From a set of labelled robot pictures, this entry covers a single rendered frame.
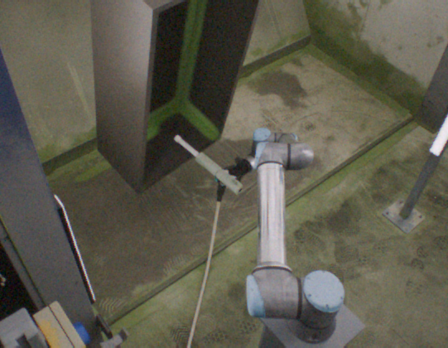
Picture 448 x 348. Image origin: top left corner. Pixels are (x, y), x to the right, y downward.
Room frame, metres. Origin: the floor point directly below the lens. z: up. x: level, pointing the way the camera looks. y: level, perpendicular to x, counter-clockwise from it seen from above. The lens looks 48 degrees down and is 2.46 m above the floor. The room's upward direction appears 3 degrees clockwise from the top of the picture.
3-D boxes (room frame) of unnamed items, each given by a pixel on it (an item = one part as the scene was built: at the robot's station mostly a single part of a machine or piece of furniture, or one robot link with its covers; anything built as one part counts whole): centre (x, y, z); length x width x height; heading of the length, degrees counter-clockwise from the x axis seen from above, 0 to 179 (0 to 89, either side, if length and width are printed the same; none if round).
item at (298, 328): (0.83, -0.40, 0.69); 0.19 x 0.19 x 0.10
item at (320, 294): (0.83, -0.39, 0.83); 0.17 x 0.15 x 0.18; 90
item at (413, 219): (1.85, -1.19, 0.01); 0.20 x 0.20 x 0.01; 41
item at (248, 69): (2.70, 0.29, 0.11); 2.70 x 0.02 x 0.13; 131
